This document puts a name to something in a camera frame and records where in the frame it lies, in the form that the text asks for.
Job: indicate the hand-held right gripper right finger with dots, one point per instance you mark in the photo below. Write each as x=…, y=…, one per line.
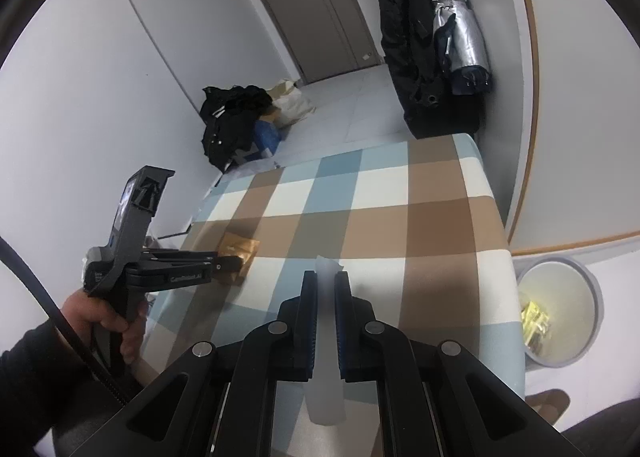
x=341, y=322

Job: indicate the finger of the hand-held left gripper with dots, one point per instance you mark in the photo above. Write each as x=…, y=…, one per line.
x=230, y=268

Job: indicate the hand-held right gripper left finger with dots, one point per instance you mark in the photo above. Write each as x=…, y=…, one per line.
x=311, y=322

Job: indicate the brown foil packet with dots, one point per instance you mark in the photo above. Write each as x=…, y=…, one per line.
x=240, y=244

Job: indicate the white foam tube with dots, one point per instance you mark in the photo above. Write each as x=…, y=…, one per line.
x=327, y=402

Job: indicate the grey trash bin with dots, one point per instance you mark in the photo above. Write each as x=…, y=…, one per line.
x=565, y=297

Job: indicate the person's left forearm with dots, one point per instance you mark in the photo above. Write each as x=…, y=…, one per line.
x=35, y=377

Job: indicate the person's left hand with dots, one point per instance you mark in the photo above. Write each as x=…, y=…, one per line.
x=87, y=307

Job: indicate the checked bed blanket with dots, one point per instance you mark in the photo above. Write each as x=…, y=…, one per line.
x=380, y=237

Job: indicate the clear plastic bag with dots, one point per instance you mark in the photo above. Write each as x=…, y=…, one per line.
x=255, y=167

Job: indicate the blue bag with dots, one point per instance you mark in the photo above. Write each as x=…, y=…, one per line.
x=265, y=137

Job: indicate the black clothes pile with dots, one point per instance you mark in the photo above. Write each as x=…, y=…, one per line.
x=230, y=122

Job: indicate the beige bag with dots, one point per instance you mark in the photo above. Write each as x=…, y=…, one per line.
x=295, y=104

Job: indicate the person's foot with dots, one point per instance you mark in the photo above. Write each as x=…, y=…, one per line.
x=547, y=404

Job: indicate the grey brown door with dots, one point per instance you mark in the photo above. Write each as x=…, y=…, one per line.
x=310, y=12

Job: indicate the person's leg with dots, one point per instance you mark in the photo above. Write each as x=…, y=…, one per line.
x=600, y=432

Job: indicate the black hanging coat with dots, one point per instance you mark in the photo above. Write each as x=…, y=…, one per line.
x=405, y=37

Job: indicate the silver folded umbrella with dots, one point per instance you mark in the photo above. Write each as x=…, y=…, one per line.
x=465, y=37

